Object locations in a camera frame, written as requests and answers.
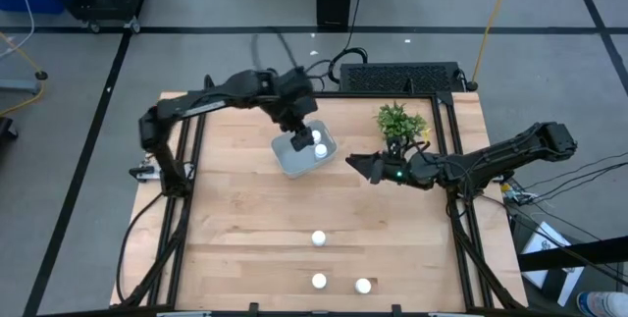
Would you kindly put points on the white ball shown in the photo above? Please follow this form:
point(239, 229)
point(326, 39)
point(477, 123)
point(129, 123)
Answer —
point(321, 150)
point(363, 285)
point(316, 136)
point(319, 280)

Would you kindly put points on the black flat bar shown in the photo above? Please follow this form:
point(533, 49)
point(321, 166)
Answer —
point(589, 252)

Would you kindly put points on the silver black bracket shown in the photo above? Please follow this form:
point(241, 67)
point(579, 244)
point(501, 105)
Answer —
point(144, 172)

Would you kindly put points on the white printed box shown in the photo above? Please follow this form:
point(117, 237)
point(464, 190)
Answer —
point(542, 248)

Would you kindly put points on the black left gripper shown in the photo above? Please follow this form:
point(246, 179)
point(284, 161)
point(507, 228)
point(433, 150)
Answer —
point(300, 117)

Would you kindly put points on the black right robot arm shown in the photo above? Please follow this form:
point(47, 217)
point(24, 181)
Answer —
point(505, 157)

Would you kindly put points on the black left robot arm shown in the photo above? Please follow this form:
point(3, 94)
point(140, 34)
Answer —
point(206, 101)

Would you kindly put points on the grey plastic basket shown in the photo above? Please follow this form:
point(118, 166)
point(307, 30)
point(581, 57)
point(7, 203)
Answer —
point(294, 164)

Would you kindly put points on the white ball centre table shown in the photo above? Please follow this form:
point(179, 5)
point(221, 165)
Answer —
point(318, 238)

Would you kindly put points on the grey metal floor plate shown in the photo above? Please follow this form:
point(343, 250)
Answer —
point(17, 86)

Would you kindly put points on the green plant in white pot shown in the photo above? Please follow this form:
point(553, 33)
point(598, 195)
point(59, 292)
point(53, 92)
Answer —
point(397, 121)

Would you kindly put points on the black metal rig frame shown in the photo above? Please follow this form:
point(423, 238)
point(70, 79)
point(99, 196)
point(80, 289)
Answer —
point(373, 94)

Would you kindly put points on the black perforated computer case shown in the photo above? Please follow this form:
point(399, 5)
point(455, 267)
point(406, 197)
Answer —
point(397, 77)

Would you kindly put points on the black round floor plug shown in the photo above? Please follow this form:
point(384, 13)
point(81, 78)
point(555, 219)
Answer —
point(41, 75)
point(472, 85)

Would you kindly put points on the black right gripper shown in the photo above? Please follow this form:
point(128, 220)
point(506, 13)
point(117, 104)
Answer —
point(417, 172)

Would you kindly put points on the black equipment foot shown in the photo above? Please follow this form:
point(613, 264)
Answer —
point(6, 128)

